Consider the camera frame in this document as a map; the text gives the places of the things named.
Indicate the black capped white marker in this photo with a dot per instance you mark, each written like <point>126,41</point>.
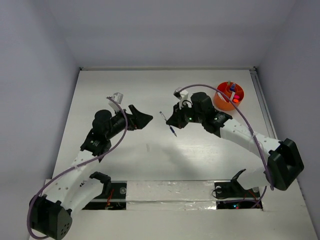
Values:
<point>232,96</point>

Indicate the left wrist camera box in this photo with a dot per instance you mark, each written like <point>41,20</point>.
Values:
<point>115,100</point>

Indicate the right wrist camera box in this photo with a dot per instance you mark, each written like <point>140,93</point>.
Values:
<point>182,95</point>

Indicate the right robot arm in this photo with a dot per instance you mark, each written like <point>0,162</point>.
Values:
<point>283,160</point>

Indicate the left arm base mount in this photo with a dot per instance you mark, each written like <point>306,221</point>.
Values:
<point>116,200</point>

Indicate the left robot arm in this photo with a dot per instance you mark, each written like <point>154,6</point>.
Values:
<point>52,209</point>

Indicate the orange round compartment container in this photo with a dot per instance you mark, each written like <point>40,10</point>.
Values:
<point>225,92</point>

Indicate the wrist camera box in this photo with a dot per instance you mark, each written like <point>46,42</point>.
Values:
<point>115,100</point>
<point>182,95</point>

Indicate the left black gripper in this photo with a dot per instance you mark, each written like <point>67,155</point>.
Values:
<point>136,120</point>

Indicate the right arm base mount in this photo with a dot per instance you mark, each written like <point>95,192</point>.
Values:
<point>230,195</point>

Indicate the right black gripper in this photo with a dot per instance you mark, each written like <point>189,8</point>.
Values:
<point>177,119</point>

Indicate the blue ballpoint pen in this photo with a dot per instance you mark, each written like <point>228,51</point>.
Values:
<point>170,127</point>

